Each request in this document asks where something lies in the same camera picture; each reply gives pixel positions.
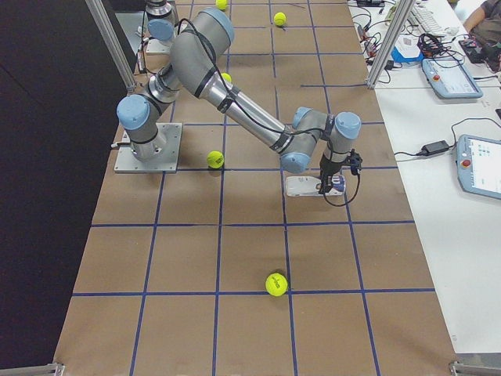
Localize aluminium post left back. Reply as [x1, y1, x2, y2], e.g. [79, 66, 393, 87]
[85, 0, 136, 93]

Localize black braided cable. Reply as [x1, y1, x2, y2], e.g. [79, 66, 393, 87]
[323, 166, 361, 208]

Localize tennis ball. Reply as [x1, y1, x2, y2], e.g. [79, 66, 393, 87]
[215, 0, 228, 12]
[206, 150, 225, 169]
[222, 73, 232, 83]
[265, 272, 288, 297]
[273, 12, 287, 27]

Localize tangle of cables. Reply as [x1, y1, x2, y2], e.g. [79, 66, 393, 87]
[354, 7, 501, 85]

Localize tennis ball near left side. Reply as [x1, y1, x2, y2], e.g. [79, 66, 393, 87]
[273, 12, 287, 27]

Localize tennis ball centre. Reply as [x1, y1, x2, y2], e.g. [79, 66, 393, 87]
[222, 73, 232, 83]

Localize clear tennis ball can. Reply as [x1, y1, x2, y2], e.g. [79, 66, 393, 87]
[285, 175, 346, 197]

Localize teach pendant near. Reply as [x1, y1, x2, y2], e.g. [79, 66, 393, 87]
[456, 135, 501, 199]

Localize black power adapter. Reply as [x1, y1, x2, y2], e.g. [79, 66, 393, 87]
[420, 140, 450, 157]

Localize teach pendant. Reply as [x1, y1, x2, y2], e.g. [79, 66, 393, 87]
[421, 58, 483, 99]
[456, 135, 501, 199]

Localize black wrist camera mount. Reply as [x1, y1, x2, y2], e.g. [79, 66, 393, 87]
[348, 149, 362, 176]

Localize person sitting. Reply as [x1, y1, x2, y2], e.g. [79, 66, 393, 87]
[463, 1, 500, 40]

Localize teach pendant far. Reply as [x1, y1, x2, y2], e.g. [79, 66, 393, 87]
[421, 58, 483, 99]

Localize tennis ball far right side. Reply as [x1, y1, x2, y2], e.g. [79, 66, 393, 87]
[206, 150, 225, 169]

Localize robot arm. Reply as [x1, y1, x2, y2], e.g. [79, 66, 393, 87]
[145, 0, 175, 44]
[115, 8, 362, 197]

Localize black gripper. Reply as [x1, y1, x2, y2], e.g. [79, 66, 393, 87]
[317, 155, 340, 195]

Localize blue box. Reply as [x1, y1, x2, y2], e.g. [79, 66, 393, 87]
[391, 34, 424, 63]

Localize tennis ball near right side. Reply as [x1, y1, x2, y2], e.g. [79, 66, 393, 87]
[265, 272, 288, 297]

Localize tennis ball far left side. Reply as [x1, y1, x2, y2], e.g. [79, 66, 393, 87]
[215, 0, 228, 12]

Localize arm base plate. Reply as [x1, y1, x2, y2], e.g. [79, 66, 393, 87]
[112, 122, 183, 173]
[146, 38, 173, 56]

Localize aluminium post right view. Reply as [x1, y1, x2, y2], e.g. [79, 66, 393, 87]
[366, 0, 415, 89]

